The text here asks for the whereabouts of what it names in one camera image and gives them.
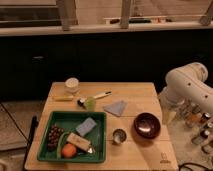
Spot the dark purple bowl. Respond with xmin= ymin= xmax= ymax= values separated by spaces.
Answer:
xmin=134 ymin=113 xmax=161 ymax=139

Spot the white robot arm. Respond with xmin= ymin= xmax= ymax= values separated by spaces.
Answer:
xmin=158 ymin=62 xmax=213 ymax=124

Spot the blue folded towel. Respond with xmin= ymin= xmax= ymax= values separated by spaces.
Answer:
xmin=103 ymin=101 xmax=127 ymax=117

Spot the small metal cup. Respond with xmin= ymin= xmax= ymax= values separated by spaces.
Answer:
xmin=113 ymin=129 xmax=127 ymax=145

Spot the small black bottle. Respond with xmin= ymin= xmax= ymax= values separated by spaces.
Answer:
xmin=77 ymin=99 xmax=85 ymax=107

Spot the white round jar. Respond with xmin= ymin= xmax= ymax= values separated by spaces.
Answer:
xmin=65 ymin=78 xmax=79 ymax=93

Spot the blue sponge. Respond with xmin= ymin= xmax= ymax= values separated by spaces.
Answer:
xmin=76 ymin=117 xmax=97 ymax=137

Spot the yellow banana-like stick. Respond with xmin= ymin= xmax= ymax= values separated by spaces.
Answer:
xmin=53 ymin=95 xmax=74 ymax=101

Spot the green plastic tray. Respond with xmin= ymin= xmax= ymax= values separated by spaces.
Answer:
xmin=37 ymin=111 xmax=106 ymax=163

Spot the tan wooden block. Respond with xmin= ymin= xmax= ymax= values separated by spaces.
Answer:
xmin=67 ymin=133 xmax=91 ymax=151

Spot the wooden table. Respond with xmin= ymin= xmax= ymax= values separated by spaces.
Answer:
xmin=24 ymin=82 xmax=178 ymax=171

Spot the bunch of dark grapes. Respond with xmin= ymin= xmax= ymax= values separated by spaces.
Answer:
xmin=47 ymin=125 xmax=64 ymax=151

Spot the orange fruit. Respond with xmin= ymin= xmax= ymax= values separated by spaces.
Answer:
xmin=61 ymin=143 xmax=77 ymax=158

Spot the cream handled brush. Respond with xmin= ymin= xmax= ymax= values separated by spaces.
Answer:
xmin=93 ymin=91 xmax=112 ymax=99

